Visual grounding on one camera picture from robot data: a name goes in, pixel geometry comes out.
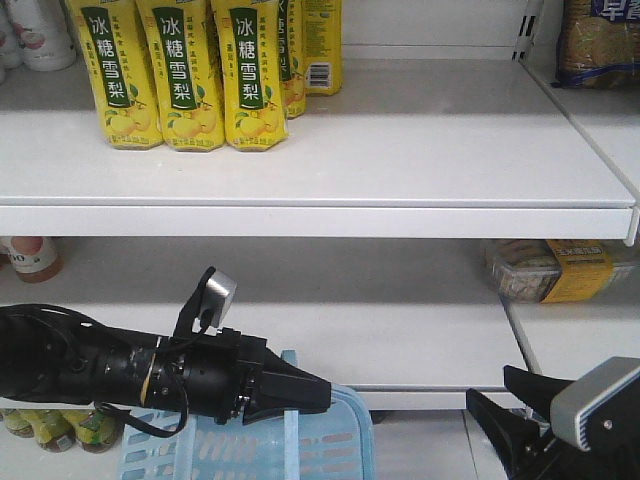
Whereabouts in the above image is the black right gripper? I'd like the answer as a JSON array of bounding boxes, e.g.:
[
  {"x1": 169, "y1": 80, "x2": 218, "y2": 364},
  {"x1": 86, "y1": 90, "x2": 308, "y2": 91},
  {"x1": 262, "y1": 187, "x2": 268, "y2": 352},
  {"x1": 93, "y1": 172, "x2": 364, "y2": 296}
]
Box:
[{"x1": 466, "y1": 365, "x2": 639, "y2": 479}]

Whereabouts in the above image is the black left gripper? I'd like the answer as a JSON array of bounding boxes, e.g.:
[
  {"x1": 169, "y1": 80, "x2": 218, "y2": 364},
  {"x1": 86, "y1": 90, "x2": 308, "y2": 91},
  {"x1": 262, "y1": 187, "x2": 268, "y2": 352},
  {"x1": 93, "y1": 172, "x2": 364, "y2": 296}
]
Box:
[{"x1": 147, "y1": 328, "x2": 332, "y2": 425}]

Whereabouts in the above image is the light blue plastic basket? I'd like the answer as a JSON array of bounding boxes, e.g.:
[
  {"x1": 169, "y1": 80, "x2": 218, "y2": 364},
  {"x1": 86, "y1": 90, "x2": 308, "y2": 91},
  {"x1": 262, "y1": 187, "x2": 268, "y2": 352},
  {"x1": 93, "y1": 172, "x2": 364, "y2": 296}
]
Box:
[{"x1": 116, "y1": 349, "x2": 373, "y2": 480}]

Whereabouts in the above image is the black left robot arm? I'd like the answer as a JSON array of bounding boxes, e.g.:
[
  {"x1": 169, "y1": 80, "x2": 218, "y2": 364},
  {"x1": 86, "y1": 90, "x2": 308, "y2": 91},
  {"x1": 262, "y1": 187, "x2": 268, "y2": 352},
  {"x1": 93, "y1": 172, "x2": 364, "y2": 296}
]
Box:
[{"x1": 1, "y1": 304, "x2": 332, "y2": 424}]

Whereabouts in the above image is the clear pastry box yellow label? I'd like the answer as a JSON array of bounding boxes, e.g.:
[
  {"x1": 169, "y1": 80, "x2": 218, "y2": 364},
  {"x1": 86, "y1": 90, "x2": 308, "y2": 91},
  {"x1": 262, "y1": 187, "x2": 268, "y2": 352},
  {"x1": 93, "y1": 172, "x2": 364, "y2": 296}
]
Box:
[{"x1": 481, "y1": 239, "x2": 639, "y2": 303}]

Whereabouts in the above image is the white metal shelf unit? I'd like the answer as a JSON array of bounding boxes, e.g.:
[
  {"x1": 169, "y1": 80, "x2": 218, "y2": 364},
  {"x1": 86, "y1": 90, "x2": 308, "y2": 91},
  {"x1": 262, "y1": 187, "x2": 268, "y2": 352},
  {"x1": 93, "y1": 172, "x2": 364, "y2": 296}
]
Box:
[{"x1": 1, "y1": 1, "x2": 639, "y2": 410}]

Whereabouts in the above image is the green tea bottle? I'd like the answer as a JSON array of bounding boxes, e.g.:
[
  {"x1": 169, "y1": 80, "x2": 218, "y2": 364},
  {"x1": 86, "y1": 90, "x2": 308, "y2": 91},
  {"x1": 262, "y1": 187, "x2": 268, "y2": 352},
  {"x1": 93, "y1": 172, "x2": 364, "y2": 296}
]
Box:
[
  {"x1": 31, "y1": 410, "x2": 75, "y2": 453},
  {"x1": 62, "y1": 410, "x2": 120, "y2": 454}
]

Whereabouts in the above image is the yellow pear drink bottle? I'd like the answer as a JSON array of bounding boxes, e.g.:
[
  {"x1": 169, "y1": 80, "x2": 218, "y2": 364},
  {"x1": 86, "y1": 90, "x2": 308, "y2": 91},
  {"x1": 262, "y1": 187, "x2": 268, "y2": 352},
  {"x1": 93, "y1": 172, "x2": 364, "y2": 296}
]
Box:
[
  {"x1": 278, "y1": 0, "x2": 306, "y2": 119},
  {"x1": 66, "y1": 0, "x2": 164, "y2": 150},
  {"x1": 211, "y1": 0, "x2": 288, "y2": 152},
  {"x1": 136, "y1": 1, "x2": 225, "y2": 152},
  {"x1": 303, "y1": 0, "x2": 343, "y2": 96}
]

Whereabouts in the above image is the orange C100 juice bottle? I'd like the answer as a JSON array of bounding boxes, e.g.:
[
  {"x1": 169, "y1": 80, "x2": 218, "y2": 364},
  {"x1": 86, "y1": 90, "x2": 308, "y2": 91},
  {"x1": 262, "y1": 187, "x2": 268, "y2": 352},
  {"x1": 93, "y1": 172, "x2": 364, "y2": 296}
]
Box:
[{"x1": 1, "y1": 236, "x2": 63, "y2": 284}]

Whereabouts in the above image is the blue oat biscuit bag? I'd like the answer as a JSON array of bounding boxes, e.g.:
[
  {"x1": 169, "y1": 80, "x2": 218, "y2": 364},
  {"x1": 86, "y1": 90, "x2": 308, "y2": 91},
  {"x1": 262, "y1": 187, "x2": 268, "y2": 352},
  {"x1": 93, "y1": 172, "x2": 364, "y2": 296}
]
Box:
[{"x1": 556, "y1": 0, "x2": 639, "y2": 89}]

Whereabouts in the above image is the white peach yogurt bottle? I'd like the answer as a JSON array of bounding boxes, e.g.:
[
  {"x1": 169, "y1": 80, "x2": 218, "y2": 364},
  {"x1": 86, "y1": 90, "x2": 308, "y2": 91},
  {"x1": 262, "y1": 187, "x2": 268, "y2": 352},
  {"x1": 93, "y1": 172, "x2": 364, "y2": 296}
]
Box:
[{"x1": 7, "y1": 0, "x2": 76, "y2": 72}]

